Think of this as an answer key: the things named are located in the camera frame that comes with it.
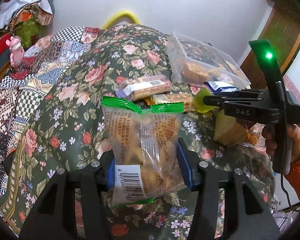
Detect clear green cookie bag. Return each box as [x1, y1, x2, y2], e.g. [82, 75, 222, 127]
[101, 96, 184, 207]

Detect blue white snack bag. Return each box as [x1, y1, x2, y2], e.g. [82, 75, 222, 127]
[204, 81, 238, 93]

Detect biscuit roll white label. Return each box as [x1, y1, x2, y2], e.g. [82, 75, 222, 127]
[115, 75, 172, 102]

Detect clear plastic storage box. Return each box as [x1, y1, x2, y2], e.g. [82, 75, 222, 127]
[165, 31, 251, 89]

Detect yellow cracker packet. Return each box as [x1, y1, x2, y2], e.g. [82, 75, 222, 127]
[212, 108, 266, 147]

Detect green end biscuit roll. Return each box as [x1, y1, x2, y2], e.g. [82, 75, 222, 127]
[145, 87, 216, 113]

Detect wooden door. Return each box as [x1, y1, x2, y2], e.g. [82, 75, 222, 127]
[239, 0, 300, 90]

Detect floral green bedspread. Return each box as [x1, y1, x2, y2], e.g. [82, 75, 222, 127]
[0, 24, 275, 239]

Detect patchwork quilt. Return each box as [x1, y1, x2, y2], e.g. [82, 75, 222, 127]
[0, 26, 100, 197]

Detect pink toy figure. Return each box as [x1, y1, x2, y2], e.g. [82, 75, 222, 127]
[6, 36, 25, 69]

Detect yellow curved tube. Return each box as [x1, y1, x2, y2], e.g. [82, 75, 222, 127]
[101, 10, 141, 29]

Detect pile of clothes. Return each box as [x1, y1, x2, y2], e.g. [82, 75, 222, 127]
[0, 0, 55, 49]

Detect black cable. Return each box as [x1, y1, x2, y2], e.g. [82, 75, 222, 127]
[280, 172, 300, 212]

